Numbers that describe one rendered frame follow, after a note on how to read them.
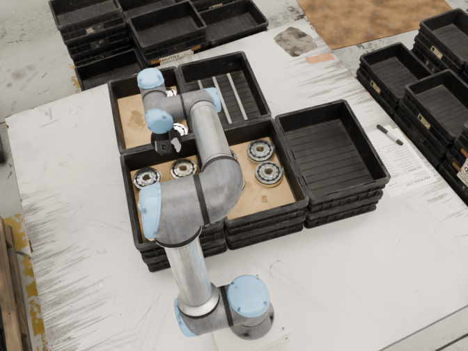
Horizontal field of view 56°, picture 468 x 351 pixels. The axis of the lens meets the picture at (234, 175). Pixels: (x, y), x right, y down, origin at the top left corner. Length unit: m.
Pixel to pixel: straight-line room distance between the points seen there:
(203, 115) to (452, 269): 1.06
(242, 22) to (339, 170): 1.60
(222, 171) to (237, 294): 0.41
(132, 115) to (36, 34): 2.19
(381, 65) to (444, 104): 0.51
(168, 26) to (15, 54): 1.44
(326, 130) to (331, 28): 1.90
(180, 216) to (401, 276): 0.98
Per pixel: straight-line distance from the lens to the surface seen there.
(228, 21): 3.07
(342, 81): 2.21
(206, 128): 1.13
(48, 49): 3.81
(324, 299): 1.61
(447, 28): 3.20
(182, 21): 2.92
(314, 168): 1.70
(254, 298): 1.25
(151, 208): 0.94
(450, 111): 2.68
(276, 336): 1.46
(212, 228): 1.45
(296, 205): 1.49
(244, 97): 1.93
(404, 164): 1.95
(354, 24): 3.71
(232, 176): 0.98
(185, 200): 0.94
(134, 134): 1.86
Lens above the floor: 2.22
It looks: 56 degrees down
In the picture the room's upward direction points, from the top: 5 degrees counter-clockwise
